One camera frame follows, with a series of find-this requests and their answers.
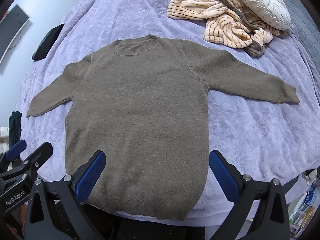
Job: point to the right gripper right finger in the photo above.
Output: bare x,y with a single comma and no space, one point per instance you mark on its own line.
271,220

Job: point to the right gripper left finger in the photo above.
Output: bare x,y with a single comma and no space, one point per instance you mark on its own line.
54,208

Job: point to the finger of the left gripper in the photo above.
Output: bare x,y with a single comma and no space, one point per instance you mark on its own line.
13,152
29,166

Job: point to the brown knit sweater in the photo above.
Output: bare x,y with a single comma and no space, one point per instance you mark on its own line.
144,103

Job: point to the dark green hanging cloth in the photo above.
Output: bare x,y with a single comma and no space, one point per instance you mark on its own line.
14,128

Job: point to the lavender embossed bed blanket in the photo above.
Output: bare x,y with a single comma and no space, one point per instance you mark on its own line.
261,139

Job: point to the black phone on bed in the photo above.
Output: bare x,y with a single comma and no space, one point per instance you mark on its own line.
47,43

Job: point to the peach striped fleece garment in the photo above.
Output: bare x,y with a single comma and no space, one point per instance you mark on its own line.
228,22

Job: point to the grey quilted bedspread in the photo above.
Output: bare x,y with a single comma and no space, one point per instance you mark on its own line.
308,33

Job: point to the cream pleated round pillow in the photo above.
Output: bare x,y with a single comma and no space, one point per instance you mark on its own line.
273,12

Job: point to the wall mounted monitor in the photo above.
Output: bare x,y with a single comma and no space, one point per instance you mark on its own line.
10,26

